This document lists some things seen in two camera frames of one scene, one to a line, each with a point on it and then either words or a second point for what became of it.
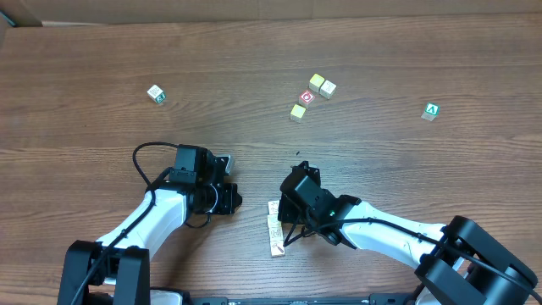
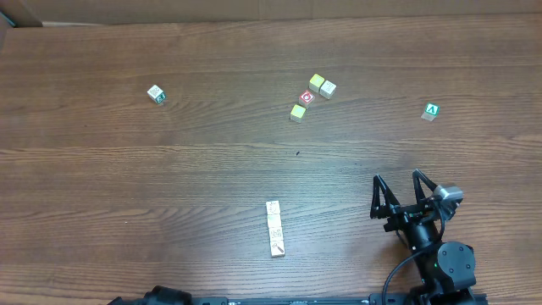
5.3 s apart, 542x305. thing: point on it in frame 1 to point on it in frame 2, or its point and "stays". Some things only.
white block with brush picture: x=277 y=248 stays
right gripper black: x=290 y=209 to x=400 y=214
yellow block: x=273 y=221 stays
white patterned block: x=273 y=207 stays
